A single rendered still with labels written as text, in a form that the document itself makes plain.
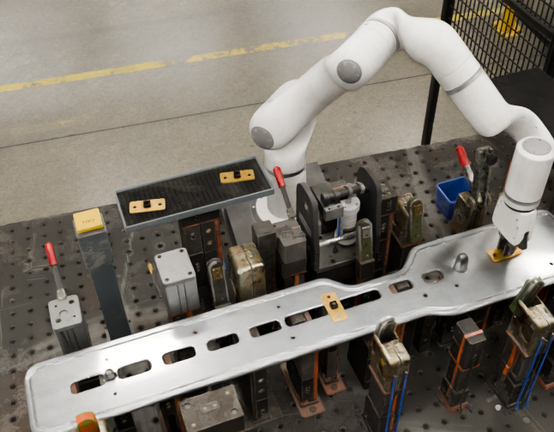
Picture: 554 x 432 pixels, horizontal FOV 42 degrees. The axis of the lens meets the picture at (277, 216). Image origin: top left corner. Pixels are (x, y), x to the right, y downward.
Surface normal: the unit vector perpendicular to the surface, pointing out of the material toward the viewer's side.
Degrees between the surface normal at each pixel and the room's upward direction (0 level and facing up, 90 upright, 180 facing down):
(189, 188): 0
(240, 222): 4
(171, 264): 0
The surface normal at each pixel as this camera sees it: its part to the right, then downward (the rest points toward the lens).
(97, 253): 0.35, 0.65
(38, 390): -0.02, -0.71
